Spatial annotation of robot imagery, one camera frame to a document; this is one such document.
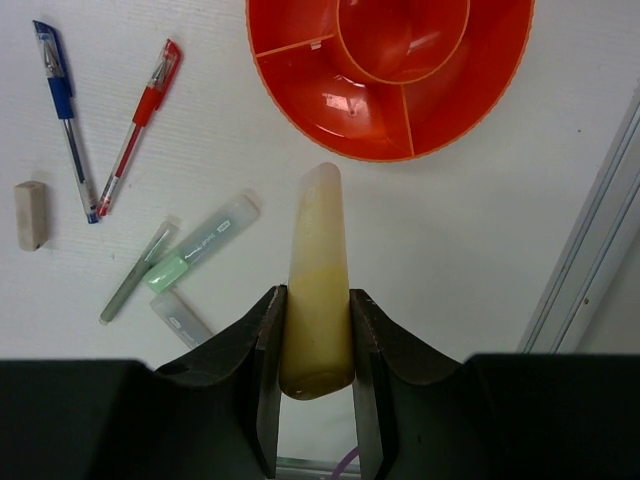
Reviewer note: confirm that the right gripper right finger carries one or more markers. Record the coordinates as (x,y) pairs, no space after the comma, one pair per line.
(409,398)

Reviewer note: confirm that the green highlighter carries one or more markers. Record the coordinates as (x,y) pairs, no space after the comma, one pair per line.
(220,228)

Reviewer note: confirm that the orange highlighter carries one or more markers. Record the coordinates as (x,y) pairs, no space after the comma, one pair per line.
(180,319)

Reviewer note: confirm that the grey green pen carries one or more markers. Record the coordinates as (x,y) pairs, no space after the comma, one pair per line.
(147,259)

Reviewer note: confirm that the white eraser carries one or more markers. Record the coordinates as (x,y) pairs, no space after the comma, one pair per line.
(31,209)

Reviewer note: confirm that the yellow highlighter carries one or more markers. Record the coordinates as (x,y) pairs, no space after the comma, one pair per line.
(317,348)

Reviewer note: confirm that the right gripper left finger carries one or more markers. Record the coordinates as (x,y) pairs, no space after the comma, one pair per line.
(228,400)

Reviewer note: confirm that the aluminium frame rail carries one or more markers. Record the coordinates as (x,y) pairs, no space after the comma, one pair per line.
(601,236)

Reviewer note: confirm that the red gel pen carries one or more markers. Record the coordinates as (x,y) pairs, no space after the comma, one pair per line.
(152,97)

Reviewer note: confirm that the blue gel pen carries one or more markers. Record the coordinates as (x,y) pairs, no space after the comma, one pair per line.
(61,90)

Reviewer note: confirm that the orange round divided container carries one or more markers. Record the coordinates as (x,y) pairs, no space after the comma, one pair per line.
(387,81)

